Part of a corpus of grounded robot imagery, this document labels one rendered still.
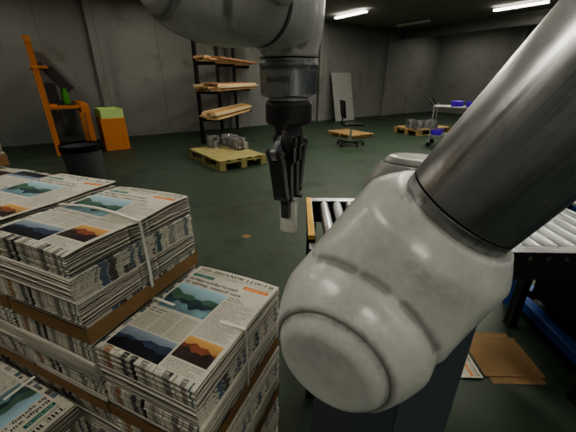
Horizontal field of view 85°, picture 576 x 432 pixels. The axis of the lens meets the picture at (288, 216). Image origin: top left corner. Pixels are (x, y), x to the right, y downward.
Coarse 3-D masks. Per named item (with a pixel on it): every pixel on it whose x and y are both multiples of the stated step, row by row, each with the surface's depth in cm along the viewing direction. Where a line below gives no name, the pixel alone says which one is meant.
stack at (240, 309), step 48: (192, 288) 90; (240, 288) 90; (0, 336) 91; (48, 336) 77; (144, 336) 73; (192, 336) 73; (240, 336) 74; (48, 384) 91; (96, 384) 76; (144, 384) 67; (192, 384) 62; (240, 384) 78
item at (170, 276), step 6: (186, 258) 95; (192, 258) 98; (180, 264) 93; (186, 264) 96; (192, 264) 98; (174, 270) 91; (180, 270) 94; (186, 270) 96; (162, 276) 87; (168, 276) 89; (174, 276) 92; (162, 282) 87; (168, 282) 90; (162, 288) 88
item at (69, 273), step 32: (32, 224) 75; (64, 224) 75; (96, 224) 75; (0, 256) 71; (32, 256) 66; (64, 256) 62; (96, 256) 68; (128, 256) 76; (32, 288) 70; (64, 288) 64; (96, 288) 69; (128, 288) 76; (64, 320) 71; (96, 320) 70
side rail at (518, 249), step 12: (516, 252) 114; (528, 252) 114; (540, 252) 114; (552, 252) 114; (564, 252) 114; (516, 264) 116; (528, 264) 116; (540, 264) 116; (552, 264) 116; (564, 264) 116; (516, 276) 118; (528, 276) 118; (540, 276) 118; (552, 276) 118; (564, 276) 118
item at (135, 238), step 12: (84, 204) 87; (96, 216) 79; (108, 216) 80; (120, 216) 80; (132, 216) 80; (144, 216) 79; (132, 228) 76; (144, 228) 79; (132, 240) 76; (144, 264) 80; (156, 264) 84; (144, 276) 81; (156, 276) 85
